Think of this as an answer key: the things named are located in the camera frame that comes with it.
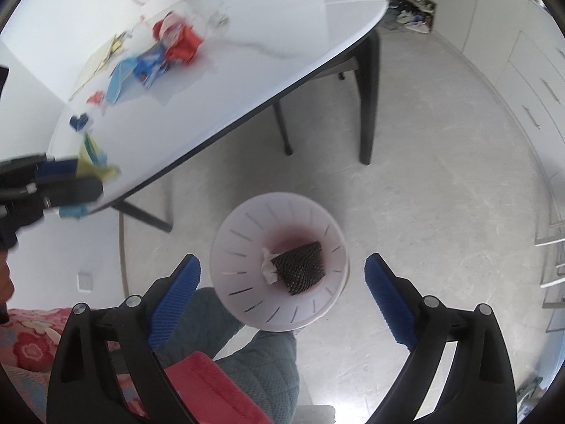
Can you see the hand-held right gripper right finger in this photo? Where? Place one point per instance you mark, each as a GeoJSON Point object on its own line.
{"type": "Point", "coordinates": [388, 300]}

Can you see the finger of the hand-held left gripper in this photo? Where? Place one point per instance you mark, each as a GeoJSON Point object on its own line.
{"type": "Point", "coordinates": [75, 190]}
{"type": "Point", "coordinates": [57, 168]}

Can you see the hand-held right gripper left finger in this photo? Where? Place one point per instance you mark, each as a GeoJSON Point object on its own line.
{"type": "Point", "coordinates": [176, 300]}

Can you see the light blue paper scrap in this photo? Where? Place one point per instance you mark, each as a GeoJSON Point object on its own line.
{"type": "Point", "coordinates": [73, 212]}

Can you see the yellow green blue wrapper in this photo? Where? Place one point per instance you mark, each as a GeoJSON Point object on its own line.
{"type": "Point", "coordinates": [90, 152]}

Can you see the small dark blue wrapper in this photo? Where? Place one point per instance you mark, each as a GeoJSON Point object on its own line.
{"type": "Point", "coordinates": [79, 122]}

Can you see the small red wrapper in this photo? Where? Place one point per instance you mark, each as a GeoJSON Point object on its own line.
{"type": "Point", "coordinates": [96, 97]}

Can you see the white plastic waste bin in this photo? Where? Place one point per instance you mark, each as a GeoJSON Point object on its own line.
{"type": "Point", "coordinates": [247, 229]}

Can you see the blue and white wrapper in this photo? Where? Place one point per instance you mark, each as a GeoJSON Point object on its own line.
{"type": "Point", "coordinates": [152, 66]}

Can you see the red and white wrapper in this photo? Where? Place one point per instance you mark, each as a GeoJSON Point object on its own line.
{"type": "Point", "coordinates": [167, 28]}

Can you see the clear plastic wrapper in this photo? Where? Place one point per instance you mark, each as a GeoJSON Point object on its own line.
{"type": "Point", "coordinates": [218, 18]}

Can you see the person's left forearm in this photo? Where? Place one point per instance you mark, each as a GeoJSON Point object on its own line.
{"type": "Point", "coordinates": [4, 282]}

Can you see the person's left leg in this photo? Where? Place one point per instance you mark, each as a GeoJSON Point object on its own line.
{"type": "Point", "coordinates": [207, 313]}

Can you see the person's leg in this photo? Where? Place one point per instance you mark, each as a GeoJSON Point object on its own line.
{"type": "Point", "coordinates": [265, 371]}
{"type": "Point", "coordinates": [207, 313]}

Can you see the black table leg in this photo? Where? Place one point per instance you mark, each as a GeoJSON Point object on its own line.
{"type": "Point", "coordinates": [145, 218]}
{"type": "Point", "coordinates": [368, 106]}

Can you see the red fleece jacket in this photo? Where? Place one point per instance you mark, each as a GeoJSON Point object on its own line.
{"type": "Point", "coordinates": [207, 384]}

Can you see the black foam net sleeve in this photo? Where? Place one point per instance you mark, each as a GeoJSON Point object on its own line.
{"type": "Point", "coordinates": [300, 267]}

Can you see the white crumpled tissue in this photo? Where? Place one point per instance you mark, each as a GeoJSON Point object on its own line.
{"type": "Point", "coordinates": [268, 267]}

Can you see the person's right leg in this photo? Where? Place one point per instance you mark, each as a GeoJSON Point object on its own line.
{"type": "Point", "coordinates": [265, 371]}

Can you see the yellow paper sheets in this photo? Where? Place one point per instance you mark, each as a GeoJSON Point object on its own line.
{"type": "Point", "coordinates": [99, 59]}

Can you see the red floral blanket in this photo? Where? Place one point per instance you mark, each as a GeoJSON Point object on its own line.
{"type": "Point", "coordinates": [31, 349]}

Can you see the white metal-legged stool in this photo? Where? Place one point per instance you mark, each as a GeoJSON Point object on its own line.
{"type": "Point", "coordinates": [554, 300]}
{"type": "Point", "coordinates": [551, 236]}

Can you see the red crumpled plastic bag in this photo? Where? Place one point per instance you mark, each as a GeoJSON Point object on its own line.
{"type": "Point", "coordinates": [185, 46]}

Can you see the grey chair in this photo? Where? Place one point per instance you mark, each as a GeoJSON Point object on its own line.
{"type": "Point", "coordinates": [335, 69]}

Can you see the white drawer cabinet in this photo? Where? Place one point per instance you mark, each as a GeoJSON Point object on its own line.
{"type": "Point", "coordinates": [529, 75]}

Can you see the group of shoes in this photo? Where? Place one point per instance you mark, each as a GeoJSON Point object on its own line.
{"type": "Point", "coordinates": [412, 13]}

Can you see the wooden shoe rack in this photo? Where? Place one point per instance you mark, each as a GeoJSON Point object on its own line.
{"type": "Point", "coordinates": [432, 15]}

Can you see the white wall socket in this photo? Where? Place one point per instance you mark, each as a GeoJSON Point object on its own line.
{"type": "Point", "coordinates": [85, 281]}

